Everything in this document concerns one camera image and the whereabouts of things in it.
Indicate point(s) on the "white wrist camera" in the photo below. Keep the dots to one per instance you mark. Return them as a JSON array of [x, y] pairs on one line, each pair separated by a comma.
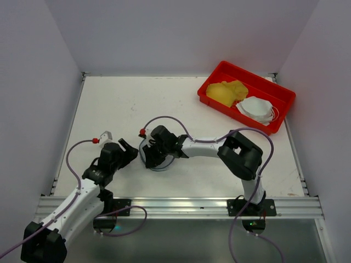
[[105, 137], [145, 133]]

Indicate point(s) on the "red plastic bin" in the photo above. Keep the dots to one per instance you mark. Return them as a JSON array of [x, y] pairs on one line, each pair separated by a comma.
[[280, 97]]

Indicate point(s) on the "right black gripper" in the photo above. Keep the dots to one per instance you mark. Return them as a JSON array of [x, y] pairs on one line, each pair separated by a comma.
[[153, 151]]

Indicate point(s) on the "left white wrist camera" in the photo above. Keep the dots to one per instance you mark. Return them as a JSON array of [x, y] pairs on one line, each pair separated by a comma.
[[105, 137]]

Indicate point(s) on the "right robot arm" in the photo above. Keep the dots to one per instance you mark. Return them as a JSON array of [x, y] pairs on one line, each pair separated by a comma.
[[240, 155]]

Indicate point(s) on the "aluminium front rail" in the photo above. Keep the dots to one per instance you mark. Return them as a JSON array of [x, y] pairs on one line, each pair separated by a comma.
[[216, 207]]

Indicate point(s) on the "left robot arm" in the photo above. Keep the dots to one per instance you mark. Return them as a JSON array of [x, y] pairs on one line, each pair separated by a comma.
[[48, 240]]

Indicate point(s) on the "white mesh laundry bag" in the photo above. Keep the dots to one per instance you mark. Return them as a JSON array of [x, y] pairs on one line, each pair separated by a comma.
[[162, 167]]

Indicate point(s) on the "beige bra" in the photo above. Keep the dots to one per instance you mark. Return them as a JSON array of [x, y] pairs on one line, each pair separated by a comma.
[[227, 93]]

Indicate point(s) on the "pale green bra pad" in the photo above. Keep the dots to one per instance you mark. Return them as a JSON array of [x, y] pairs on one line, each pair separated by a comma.
[[259, 110]]

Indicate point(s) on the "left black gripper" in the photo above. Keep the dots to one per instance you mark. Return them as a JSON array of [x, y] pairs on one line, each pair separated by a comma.
[[124, 153]]

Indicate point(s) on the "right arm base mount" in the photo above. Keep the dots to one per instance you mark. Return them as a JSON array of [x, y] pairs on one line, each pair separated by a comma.
[[254, 216]]

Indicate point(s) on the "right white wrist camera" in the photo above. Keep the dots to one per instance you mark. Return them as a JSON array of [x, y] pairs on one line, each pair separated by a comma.
[[145, 133]]

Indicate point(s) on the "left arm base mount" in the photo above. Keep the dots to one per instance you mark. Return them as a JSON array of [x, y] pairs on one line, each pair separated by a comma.
[[109, 223]]

